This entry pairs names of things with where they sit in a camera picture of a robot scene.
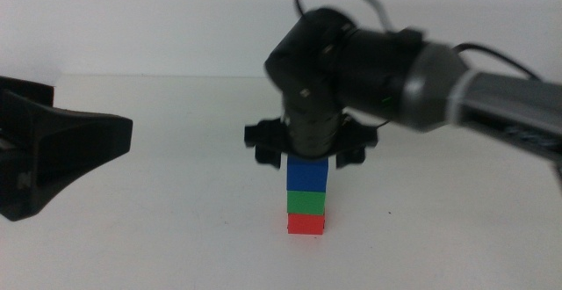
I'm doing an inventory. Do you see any black braided cable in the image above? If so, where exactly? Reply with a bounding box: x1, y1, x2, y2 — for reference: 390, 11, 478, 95
500, 121, 562, 150

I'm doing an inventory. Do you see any green cube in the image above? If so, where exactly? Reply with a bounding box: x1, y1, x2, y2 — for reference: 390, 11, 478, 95
285, 189, 328, 216

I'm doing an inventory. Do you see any red cube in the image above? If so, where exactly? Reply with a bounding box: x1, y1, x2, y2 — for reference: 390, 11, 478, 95
286, 213, 327, 236

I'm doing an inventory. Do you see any blue cube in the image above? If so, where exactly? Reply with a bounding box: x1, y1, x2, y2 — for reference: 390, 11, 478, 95
285, 155, 330, 193

